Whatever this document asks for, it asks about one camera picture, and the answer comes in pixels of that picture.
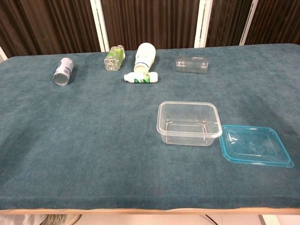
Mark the blue translucent plastic lid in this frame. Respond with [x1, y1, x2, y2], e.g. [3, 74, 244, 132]
[219, 125, 295, 168]

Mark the clear plastic container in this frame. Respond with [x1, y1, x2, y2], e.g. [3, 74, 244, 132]
[156, 100, 223, 147]

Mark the small white yogurt bottle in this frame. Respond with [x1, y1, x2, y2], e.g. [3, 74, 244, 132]
[123, 71, 159, 84]

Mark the white paper cup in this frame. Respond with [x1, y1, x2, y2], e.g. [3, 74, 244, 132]
[134, 42, 157, 74]

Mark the clear plastic jar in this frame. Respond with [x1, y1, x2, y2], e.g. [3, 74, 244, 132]
[174, 56, 209, 74]

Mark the teal velvet tablecloth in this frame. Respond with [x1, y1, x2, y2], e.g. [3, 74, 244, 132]
[0, 43, 300, 210]

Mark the clear bottle green label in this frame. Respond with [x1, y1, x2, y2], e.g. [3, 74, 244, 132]
[104, 45, 126, 72]

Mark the dark brown pleated curtain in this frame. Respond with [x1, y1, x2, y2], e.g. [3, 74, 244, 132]
[0, 0, 101, 59]
[245, 0, 300, 45]
[100, 0, 200, 51]
[205, 0, 254, 48]

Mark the silver drink can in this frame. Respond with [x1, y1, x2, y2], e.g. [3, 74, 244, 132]
[53, 57, 75, 86]

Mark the white partition post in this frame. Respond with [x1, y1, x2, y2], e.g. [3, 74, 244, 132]
[0, 45, 8, 63]
[90, 0, 110, 53]
[194, 0, 213, 49]
[239, 0, 259, 46]

